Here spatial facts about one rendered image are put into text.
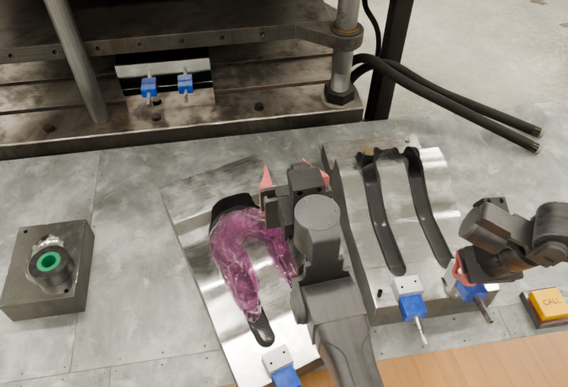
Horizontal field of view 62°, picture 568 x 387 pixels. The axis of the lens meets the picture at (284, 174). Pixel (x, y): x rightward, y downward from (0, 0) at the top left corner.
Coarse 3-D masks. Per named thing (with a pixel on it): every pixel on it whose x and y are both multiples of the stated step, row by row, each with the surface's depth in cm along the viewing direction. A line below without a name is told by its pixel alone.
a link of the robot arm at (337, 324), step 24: (312, 288) 59; (336, 288) 58; (312, 312) 56; (336, 312) 56; (360, 312) 56; (312, 336) 58; (336, 336) 54; (360, 336) 54; (336, 360) 53; (360, 360) 52; (336, 384) 53; (360, 384) 51
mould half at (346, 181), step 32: (352, 160) 114; (384, 160) 114; (352, 192) 109; (384, 192) 110; (448, 192) 111; (352, 224) 107; (416, 224) 107; (448, 224) 107; (352, 256) 108; (416, 256) 101; (384, 288) 96; (384, 320) 98
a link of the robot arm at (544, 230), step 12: (552, 204) 70; (564, 204) 70; (540, 216) 71; (552, 216) 69; (564, 216) 68; (540, 228) 69; (552, 228) 67; (564, 228) 67; (540, 240) 68; (552, 240) 67; (564, 240) 67
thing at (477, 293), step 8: (448, 272) 94; (448, 280) 94; (456, 280) 92; (456, 288) 92; (464, 288) 89; (472, 288) 89; (480, 288) 89; (464, 296) 90; (472, 296) 89; (480, 296) 89; (480, 304) 88; (488, 312) 86; (488, 320) 85
